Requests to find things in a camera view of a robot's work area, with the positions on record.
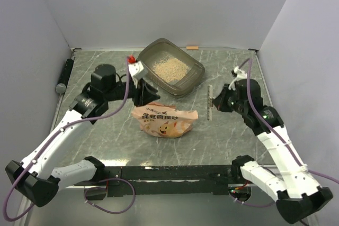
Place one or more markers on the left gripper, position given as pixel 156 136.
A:
pixel 141 97

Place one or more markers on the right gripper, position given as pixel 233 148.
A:
pixel 220 101

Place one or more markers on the pink cat litter bag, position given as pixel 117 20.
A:
pixel 164 121

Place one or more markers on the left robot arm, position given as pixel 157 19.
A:
pixel 36 176

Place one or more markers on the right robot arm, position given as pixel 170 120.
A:
pixel 296 193

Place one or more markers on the clean litter granules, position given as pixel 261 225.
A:
pixel 170 69

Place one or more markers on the grey plastic litter box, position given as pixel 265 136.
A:
pixel 161 49

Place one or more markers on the small orange block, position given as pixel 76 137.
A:
pixel 192 48

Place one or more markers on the black cylinder with grey cap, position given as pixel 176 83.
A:
pixel 64 76

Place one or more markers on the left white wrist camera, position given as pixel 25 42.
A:
pixel 137 70

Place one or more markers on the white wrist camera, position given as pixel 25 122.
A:
pixel 238 74
pixel 137 70

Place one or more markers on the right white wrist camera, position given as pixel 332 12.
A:
pixel 238 74

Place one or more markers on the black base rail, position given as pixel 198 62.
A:
pixel 161 180

